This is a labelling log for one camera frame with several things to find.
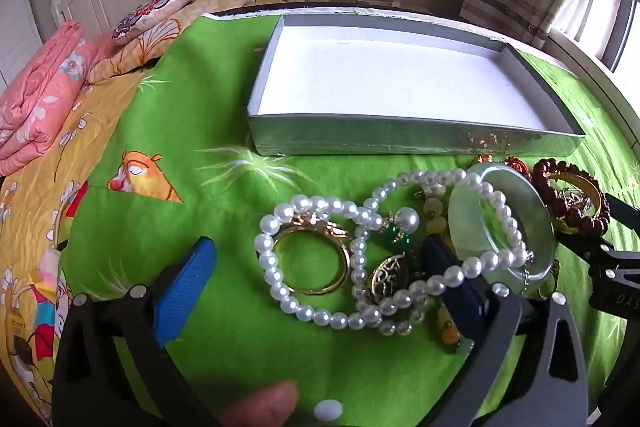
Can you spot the yellow printed bedsheet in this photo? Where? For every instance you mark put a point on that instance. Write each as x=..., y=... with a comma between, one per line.
x=30, y=207

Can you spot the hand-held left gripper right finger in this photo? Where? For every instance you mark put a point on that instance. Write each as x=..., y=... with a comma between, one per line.
x=450, y=279

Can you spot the white window frame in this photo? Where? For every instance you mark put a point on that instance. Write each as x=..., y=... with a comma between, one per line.
x=607, y=7

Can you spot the silver jewelry box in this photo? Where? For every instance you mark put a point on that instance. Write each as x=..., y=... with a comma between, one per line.
x=400, y=72

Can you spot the green bead pearl earrings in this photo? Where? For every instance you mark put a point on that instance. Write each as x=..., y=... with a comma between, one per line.
x=395, y=234

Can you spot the gold bangle with ornament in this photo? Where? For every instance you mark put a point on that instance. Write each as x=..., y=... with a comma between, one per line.
x=312, y=291

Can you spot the gold filigree brooch pin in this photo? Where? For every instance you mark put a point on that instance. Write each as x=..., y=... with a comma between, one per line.
x=387, y=279

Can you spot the person's left hand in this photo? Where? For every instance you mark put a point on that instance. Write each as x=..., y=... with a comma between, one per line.
x=267, y=407

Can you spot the embroidered round-pattern pillow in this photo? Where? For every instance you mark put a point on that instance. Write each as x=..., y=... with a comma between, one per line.
x=155, y=9

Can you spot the beige floral pillow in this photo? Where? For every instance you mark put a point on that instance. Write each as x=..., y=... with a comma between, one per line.
x=145, y=52

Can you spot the green printed cloth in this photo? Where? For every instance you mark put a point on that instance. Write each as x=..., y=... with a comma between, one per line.
x=200, y=117

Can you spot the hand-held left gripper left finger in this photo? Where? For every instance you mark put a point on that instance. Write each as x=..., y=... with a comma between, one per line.
x=185, y=292

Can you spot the pink floral quilt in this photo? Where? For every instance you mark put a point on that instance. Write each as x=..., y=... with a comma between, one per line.
x=40, y=92

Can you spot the white pearl button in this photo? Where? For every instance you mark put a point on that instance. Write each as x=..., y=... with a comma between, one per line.
x=328, y=410

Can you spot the pale green jade bangle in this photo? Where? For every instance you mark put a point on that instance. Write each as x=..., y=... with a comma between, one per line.
x=465, y=217

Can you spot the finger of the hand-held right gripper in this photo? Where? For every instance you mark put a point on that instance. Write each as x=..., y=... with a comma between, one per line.
x=625, y=216
x=617, y=287

